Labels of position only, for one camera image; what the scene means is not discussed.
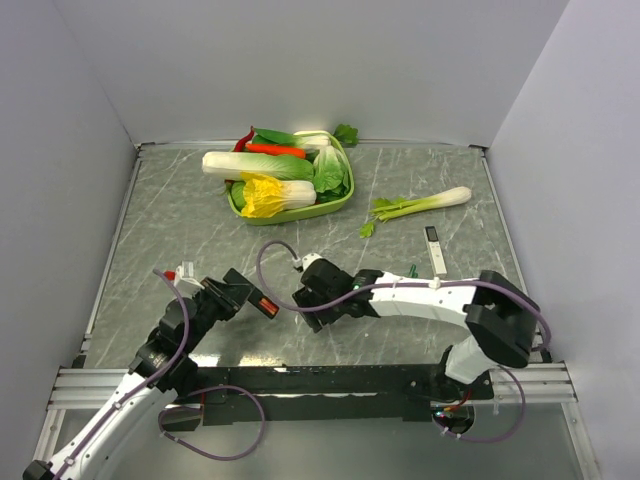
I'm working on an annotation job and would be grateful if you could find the green plastic tray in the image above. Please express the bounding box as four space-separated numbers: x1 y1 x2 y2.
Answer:
225 130 355 226

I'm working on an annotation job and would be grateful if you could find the green lettuce leaf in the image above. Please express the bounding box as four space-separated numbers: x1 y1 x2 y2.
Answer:
312 145 349 194

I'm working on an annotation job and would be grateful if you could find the orange red chili pepper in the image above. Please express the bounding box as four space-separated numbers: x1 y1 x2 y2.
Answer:
245 143 306 159

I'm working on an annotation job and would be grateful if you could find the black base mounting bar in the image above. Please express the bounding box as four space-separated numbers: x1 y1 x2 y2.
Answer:
175 364 494 426

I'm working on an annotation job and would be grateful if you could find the long white green cabbage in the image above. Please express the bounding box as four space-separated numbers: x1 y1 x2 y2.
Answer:
202 151 314 181

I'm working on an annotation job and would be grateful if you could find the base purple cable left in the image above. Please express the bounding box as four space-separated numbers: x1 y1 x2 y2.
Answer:
157 384 267 461

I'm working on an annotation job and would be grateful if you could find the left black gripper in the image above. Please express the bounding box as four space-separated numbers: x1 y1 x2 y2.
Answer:
182 276 254 353

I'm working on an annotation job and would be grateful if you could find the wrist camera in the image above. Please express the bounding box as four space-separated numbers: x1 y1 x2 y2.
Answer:
164 261 203 297
292 253 322 272

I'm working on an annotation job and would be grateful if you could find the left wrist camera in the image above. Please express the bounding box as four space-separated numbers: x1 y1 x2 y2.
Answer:
164 261 203 297

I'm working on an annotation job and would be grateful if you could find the black remote control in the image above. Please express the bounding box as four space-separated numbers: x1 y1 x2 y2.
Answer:
248 288 280 319

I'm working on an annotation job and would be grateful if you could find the dark red chili pepper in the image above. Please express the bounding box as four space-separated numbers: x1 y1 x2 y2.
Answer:
233 126 255 152

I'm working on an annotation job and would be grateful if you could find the white remote battery cover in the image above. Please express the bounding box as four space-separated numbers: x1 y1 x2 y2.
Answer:
424 226 447 278

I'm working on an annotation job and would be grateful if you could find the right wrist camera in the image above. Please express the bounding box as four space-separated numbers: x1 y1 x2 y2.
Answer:
292 253 322 272

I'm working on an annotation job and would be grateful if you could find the yellow leaf cabbage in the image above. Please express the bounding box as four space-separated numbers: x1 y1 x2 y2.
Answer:
241 173 316 218

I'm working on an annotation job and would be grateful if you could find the celery stalk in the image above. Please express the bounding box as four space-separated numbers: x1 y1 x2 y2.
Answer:
359 187 472 238

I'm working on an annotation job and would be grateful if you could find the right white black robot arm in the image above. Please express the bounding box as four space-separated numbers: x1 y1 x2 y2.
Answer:
292 256 539 399

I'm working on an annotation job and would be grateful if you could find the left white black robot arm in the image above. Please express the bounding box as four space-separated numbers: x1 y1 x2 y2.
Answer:
22 267 264 479

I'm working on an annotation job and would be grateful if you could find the bok choy in tray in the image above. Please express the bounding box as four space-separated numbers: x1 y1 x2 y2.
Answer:
251 128 332 153

